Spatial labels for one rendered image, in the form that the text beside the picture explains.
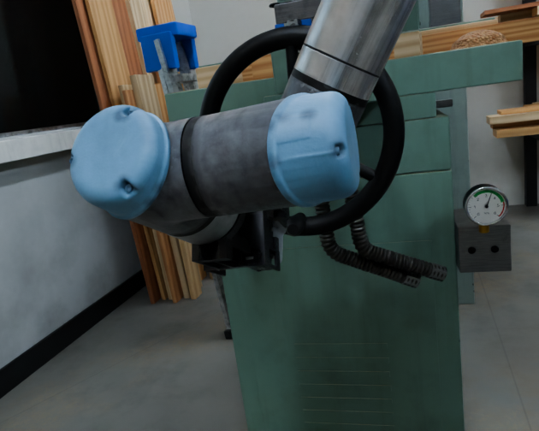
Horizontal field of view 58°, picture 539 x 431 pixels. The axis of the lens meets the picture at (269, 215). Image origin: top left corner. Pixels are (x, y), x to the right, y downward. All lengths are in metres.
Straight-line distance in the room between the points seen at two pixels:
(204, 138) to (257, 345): 0.72
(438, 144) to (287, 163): 0.57
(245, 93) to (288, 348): 0.50
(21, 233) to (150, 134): 1.71
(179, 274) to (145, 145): 2.02
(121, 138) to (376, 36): 0.22
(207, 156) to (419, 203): 0.59
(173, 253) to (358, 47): 1.98
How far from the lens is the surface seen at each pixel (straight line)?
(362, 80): 0.43
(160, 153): 0.33
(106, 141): 0.34
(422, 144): 0.85
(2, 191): 1.97
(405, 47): 0.85
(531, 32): 1.03
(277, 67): 0.77
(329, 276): 0.91
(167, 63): 1.76
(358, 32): 0.42
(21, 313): 2.03
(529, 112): 2.89
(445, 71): 0.85
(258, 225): 0.51
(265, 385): 1.06
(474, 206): 0.81
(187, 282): 2.31
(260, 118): 0.32
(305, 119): 0.31
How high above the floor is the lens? 0.87
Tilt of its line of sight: 14 degrees down
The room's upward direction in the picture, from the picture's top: 8 degrees counter-clockwise
